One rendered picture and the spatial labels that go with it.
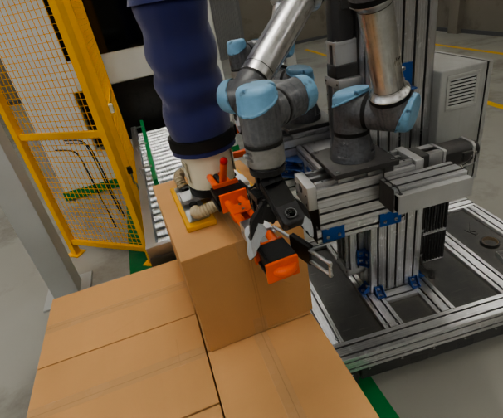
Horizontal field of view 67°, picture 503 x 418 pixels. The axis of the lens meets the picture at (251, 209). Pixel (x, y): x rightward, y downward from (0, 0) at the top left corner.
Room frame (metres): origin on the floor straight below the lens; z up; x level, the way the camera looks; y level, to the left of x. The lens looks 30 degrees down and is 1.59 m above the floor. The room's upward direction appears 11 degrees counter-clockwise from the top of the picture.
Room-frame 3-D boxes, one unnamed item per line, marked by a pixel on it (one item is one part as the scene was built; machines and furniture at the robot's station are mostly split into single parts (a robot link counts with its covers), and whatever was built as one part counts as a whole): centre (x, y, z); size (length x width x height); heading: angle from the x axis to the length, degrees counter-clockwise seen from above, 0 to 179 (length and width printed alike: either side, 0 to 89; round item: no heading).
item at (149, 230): (2.68, 0.76, 0.50); 2.31 x 0.05 x 0.19; 12
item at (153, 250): (1.60, 0.20, 0.58); 0.70 x 0.03 x 0.06; 102
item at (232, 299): (1.24, 0.12, 0.74); 0.60 x 0.40 x 0.40; 16
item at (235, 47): (1.58, -0.07, 1.37); 0.09 x 0.08 x 0.11; 140
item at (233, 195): (1.00, 0.05, 1.07); 0.10 x 0.08 x 0.06; 105
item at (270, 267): (0.66, -0.03, 1.07); 0.08 x 0.07 x 0.05; 15
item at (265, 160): (0.68, -0.04, 1.31); 0.08 x 0.08 x 0.05
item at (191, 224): (1.22, 0.21, 0.97); 0.34 x 0.10 x 0.05; 15
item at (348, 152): (1.19, -0.38, 1.09); 0.15 x 0.15 x 0.10
